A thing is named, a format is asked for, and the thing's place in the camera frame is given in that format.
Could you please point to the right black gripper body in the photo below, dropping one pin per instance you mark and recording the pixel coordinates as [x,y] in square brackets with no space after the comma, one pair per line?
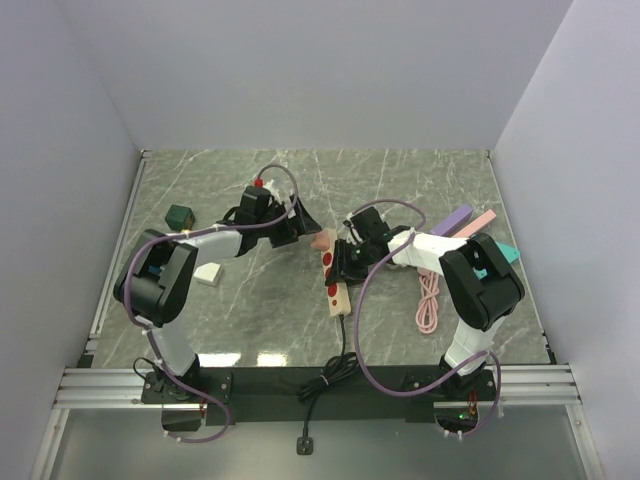
[353,260]

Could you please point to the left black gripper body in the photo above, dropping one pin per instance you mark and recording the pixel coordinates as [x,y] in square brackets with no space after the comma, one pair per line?
[287,229]

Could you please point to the beige power strip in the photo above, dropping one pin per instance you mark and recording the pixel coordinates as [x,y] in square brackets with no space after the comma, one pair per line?
[337,292]

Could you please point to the salmon plug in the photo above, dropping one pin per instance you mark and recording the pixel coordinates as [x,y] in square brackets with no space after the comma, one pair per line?
[321,241]

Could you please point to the dark green cube plug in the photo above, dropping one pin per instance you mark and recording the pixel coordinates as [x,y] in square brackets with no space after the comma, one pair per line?
[179,218]

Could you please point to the white plug adapter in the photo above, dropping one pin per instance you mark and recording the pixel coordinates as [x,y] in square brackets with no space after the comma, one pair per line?
[208,274]

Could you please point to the purple power strip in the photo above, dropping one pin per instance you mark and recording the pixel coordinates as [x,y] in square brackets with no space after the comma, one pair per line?
[453,222]

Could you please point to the pink power strip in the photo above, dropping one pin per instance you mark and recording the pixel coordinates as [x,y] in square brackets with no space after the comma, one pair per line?
[476,225]

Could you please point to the teal power strip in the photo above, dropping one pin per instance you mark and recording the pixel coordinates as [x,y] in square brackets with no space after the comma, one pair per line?
[510,253]

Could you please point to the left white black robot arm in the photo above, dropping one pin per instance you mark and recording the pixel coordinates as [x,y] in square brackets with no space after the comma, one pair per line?
[155,281]

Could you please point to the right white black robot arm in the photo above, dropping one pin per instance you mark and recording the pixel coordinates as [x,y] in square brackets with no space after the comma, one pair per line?
[482,284]

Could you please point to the black base bar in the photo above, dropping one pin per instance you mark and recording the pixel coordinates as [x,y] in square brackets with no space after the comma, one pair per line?
[278,394]

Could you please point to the aluminium rail frame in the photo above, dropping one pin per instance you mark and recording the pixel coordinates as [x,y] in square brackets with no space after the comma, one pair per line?
[270,307]

